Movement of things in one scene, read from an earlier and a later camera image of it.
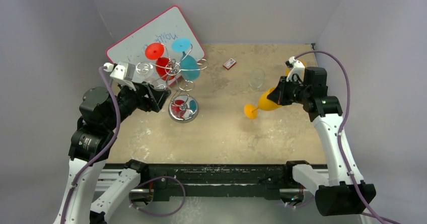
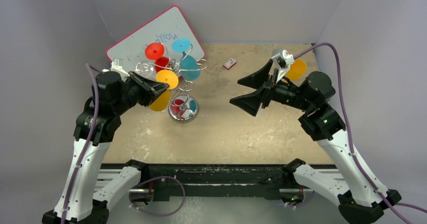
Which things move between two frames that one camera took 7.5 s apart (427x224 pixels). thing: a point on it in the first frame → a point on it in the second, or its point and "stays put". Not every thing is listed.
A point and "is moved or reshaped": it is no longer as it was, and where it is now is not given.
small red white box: [229, 64] stays put
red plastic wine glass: [156, 50] stays put
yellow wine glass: [251, 110] is moved or reshaped
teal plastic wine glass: [189, 67] stays put
